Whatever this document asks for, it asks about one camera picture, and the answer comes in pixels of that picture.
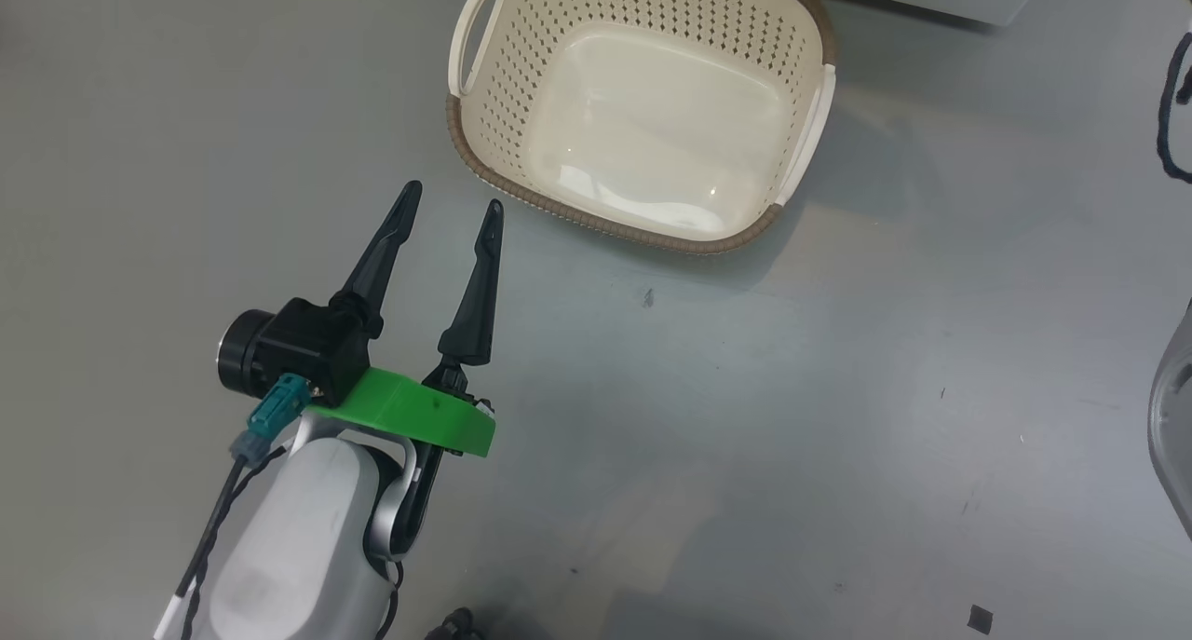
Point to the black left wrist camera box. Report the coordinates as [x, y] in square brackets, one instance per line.
[307, 347]

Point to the black robot base knob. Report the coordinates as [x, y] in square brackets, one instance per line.
[456, 626]

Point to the cream perforated laundry basket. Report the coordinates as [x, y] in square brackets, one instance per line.
[652, 128]

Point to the teal left camera connector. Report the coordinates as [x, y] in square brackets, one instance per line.
[275, 412]

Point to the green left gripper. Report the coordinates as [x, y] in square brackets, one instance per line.
[419, 416]

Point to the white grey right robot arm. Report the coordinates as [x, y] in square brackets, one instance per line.
[1175, 435]

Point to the black square floor marker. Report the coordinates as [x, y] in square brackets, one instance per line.
[980, 619]

